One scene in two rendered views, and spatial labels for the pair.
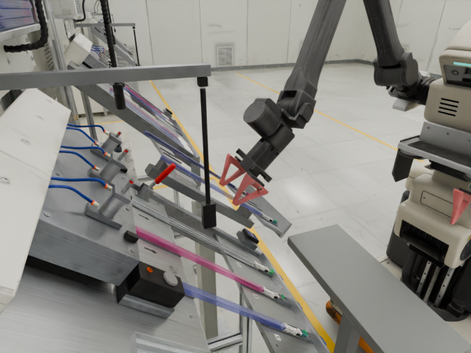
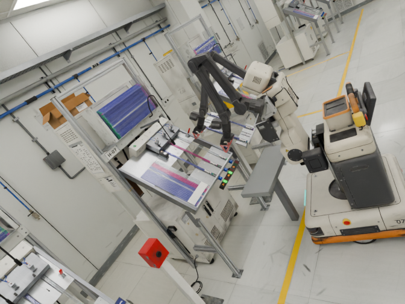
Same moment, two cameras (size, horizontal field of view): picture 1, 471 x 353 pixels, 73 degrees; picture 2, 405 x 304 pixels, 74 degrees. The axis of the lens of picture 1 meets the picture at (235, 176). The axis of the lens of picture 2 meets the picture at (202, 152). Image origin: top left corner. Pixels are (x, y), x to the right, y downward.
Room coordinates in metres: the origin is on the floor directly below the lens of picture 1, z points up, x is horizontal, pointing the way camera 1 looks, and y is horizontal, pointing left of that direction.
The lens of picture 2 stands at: (-0.31, -2.01, 1.71)
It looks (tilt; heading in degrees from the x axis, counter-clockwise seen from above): 20 degrees down; 66
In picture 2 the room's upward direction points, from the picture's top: 34 degrees counter-clockwise
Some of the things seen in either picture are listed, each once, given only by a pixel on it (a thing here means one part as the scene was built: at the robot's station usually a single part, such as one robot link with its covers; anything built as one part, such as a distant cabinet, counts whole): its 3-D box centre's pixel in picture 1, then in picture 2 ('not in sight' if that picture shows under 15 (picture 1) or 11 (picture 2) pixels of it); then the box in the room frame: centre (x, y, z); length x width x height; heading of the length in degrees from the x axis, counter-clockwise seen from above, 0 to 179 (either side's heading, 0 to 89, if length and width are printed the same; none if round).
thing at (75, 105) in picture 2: not in sight; (79, 98); (0.13, 0.55, 1.82); 0.68 x 0.30 x 0.20; 20
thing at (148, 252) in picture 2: not in sight; (178, 281); (-0.28, -0.29, 0.39); 0.24 x 0.24 x 0.78; 20
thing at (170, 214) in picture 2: not in sight; (189, 215); (0.24, 0.40, 0.31); 0.70 x 0.65 x 0.62; 20
